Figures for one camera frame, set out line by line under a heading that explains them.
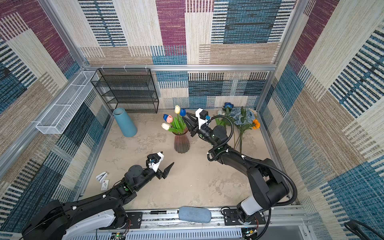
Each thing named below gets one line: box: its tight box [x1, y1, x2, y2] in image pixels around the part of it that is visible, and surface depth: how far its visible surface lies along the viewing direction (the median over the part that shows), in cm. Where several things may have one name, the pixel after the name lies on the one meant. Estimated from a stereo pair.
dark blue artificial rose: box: [222, 102, 234, 110], surface depth 121 cm
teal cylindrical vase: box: [113, 107, 138, 138], surface depth 98 cm
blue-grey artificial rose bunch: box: [226, 106, 256, 153], surface depth 104 cm
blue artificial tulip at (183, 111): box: [180, 108, 187, 116], surface depth 80 cm
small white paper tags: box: [95, 171, 109, 191], surface depth 87 cm
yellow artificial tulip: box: [174, 105, 181, 121], surface depth 81 cm
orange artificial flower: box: [252, 118, 261, 130], surface depth 108 cm
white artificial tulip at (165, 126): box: [161, 123, 170, 131], surface depth 79 cm
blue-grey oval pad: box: [178, 206, 212, 223], surface depth 74 cm
